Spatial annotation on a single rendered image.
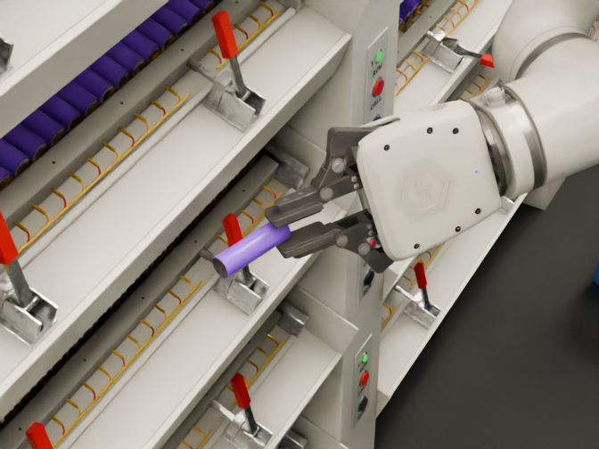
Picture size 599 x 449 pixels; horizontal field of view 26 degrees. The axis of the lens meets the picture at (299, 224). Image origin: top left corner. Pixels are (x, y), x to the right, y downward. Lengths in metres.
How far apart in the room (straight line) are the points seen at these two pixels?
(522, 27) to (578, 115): 0.11
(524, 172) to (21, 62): 0.40
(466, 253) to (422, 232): 0.84
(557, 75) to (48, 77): 0.41
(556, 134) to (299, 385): 0.49
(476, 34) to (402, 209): 0.58
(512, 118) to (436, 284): 0.80
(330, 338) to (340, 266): 0.11
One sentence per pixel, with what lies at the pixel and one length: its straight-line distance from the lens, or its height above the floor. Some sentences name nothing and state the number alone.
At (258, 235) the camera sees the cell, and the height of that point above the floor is 0.69.
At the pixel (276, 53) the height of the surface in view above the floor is 0.73.
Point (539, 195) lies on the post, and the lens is 2.08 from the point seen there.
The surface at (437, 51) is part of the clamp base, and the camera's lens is 1.45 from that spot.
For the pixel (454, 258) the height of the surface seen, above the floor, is 0.12.
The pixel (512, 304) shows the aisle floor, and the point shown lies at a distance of 1.93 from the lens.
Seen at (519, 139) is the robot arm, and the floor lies 0.75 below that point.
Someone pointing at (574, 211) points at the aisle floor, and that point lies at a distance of 2.10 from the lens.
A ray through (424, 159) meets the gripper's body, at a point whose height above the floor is 0.74.
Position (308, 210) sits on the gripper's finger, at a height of 0.71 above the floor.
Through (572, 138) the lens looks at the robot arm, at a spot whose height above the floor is 0.74.
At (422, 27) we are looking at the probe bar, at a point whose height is 0.56.
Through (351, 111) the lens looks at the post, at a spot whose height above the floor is 0.63.
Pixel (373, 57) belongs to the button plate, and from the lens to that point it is 1.19.
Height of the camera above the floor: 1.32
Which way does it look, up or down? 41 degrees down
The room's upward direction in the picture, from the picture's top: straight up
